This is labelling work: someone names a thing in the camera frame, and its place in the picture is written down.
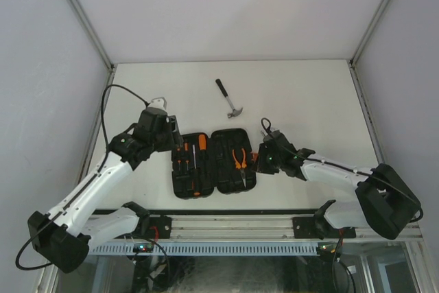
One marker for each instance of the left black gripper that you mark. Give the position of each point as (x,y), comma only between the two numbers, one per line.
(169,145)

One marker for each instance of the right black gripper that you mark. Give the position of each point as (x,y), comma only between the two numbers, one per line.
(261,166)

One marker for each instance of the small orange black precision screwdriver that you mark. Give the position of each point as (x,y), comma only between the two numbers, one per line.
(178,160)

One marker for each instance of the orange grip bit screwdriver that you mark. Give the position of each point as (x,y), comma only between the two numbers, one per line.
(202,146)

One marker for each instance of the orange handled needle-nose pliers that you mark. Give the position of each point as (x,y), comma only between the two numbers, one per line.
(241,164)

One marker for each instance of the black orange handled screwdriver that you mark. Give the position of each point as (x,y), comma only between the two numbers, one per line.
(196,176)

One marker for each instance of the black plastic tool case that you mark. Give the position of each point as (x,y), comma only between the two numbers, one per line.
(218,171)

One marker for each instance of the black handled claw hammer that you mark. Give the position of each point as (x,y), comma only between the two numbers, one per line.
(235,112)

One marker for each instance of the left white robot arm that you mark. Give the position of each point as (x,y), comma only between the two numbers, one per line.
(64,235)

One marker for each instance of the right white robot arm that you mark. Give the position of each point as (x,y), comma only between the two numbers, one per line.
(381,199)

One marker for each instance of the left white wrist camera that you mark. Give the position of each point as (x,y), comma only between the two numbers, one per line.
(159,103)

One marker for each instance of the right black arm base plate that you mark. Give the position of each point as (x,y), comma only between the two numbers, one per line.
(307,227)

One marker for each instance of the aluminium front frame rail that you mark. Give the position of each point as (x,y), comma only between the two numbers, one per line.
(227,227)

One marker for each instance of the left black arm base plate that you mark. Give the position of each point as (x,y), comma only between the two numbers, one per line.
(154,227)

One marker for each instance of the blue slotted cable duct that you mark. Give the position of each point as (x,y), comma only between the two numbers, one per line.
(203,249)

